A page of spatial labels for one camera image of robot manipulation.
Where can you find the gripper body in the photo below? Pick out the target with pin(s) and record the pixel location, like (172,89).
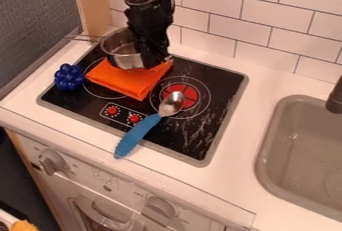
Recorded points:
(149,31)

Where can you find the silver pot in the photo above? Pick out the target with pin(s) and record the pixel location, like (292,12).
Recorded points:
(119,51)

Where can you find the orange cloth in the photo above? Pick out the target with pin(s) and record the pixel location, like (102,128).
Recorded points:
(127,78)

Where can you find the toy stove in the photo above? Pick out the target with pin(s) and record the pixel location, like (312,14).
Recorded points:
(147,105)

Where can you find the blue toy grapes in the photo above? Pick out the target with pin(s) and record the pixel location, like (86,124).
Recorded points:
(69,77)

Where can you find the tap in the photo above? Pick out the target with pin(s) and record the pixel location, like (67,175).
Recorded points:
(335,99)

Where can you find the toy sink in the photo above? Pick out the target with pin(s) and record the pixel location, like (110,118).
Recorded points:
(305,155)

